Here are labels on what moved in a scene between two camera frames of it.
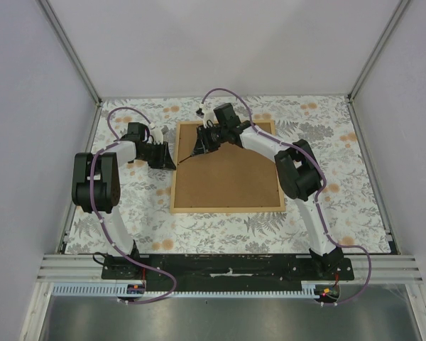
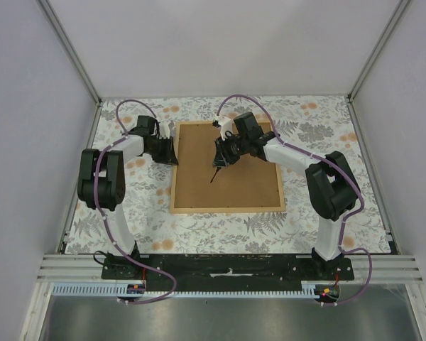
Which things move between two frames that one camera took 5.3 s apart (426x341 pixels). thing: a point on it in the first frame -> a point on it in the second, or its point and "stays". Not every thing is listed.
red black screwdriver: (185, 158) -> (218, 168)
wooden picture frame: (234, 177) stays
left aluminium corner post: (67, 45) stays
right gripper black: (200, 148) -> (223, 157)
